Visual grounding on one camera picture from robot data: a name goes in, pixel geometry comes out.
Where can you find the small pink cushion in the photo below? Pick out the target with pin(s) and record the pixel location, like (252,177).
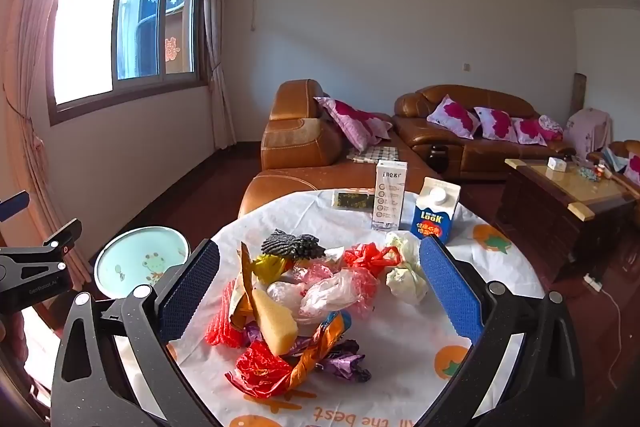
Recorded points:
(551,127)

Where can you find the checkered cloth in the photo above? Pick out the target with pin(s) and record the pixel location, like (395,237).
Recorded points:
(375,153)

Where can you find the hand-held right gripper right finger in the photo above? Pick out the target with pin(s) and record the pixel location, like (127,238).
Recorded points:
(450,289)

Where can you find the wooden coffee table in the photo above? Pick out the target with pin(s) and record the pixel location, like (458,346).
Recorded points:
(540,212)

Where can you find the pink checked pillow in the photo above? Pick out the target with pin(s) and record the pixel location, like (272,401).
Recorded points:
(357,139)

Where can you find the white orange print tablecloth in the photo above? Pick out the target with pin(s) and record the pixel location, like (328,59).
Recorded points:
(400,337)

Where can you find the yellow sponge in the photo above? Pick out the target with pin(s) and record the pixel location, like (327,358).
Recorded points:
(275,322)

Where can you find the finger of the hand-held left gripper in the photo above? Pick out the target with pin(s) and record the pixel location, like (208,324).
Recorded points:
(12,206)
(57,244)

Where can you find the brown leather armchair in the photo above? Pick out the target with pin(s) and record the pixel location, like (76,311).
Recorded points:
(596,156)

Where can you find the red plastic bag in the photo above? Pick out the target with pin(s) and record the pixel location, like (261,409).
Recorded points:
(370,257)

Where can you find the brown leather sofa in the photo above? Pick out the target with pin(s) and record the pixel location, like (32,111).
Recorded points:
(490,157)

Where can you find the magenta floral pillow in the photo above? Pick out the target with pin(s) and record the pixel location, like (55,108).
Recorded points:
(529,132)
(496,124)
(455,117)
(350,112)

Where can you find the yellow foil wrapper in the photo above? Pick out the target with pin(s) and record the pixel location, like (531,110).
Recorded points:
(267,267)

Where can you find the dark green packet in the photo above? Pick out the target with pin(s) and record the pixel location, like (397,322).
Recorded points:
(352,201)

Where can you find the orange snack wrapper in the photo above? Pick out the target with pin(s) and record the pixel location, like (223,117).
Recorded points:
(320,347)

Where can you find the white paper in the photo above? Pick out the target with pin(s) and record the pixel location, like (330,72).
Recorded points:
(405,247)
(407,284)

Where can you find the red foil wrapper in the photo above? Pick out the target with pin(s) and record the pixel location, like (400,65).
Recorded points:
(260,369)

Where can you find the orange leather chaise sofa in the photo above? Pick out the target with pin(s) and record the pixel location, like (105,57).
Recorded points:
(295,142)

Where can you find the pink translucent plastic bag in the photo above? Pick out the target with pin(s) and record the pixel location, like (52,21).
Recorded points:
(367,287)

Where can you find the purple wrapper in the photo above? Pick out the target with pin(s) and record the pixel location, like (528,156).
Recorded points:
(350,364)

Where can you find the white tall carton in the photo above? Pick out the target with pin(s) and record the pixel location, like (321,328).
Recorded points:
(390,192)

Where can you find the clear plastic bag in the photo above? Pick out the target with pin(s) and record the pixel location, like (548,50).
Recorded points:
(320,294)

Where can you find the pink curtain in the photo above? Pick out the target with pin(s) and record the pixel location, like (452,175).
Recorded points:
(216,57)
(30,107)

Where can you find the blue milk carton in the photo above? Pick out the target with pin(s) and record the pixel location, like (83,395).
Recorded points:
(432,219)

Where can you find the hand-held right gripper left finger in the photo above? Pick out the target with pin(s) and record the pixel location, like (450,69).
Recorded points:
(190,292)

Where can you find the sliding window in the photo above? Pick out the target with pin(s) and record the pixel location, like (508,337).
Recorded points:
(140,32)

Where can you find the brown paper wrapper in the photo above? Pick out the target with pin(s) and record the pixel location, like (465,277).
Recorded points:
(246,267)

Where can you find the chair with pink cover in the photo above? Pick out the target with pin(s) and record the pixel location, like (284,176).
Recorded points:
(590,132)

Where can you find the white power strip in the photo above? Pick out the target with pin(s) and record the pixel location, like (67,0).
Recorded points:
(593,282)

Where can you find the teal cartoon print bin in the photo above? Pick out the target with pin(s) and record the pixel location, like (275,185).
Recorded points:
(135,257)

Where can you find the small white box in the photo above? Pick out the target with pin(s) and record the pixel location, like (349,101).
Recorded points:
(556,164)

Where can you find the red foam net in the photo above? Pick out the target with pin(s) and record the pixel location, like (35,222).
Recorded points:
(222,322)

